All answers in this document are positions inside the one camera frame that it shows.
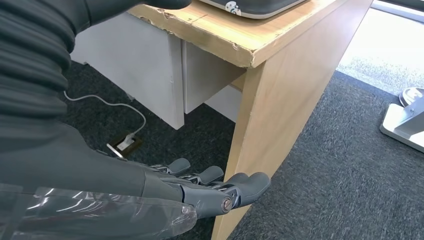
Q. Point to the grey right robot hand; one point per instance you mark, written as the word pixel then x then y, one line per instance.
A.
pixel 82 165

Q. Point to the open brass floor socket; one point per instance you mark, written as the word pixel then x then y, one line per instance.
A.
pixel 116 150

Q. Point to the clear plastic film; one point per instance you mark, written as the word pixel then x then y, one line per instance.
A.
pixel 99 222

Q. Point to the white desk modesty panel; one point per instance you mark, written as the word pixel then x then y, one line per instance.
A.
pixel 139 73

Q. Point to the wooden desk leg panel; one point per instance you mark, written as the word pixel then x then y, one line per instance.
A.
pixel 281 116

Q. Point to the silver kiosk stand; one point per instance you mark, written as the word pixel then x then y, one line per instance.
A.
pixel 404 126

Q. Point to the round white stand base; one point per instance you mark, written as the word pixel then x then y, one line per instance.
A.
pixel 412 96

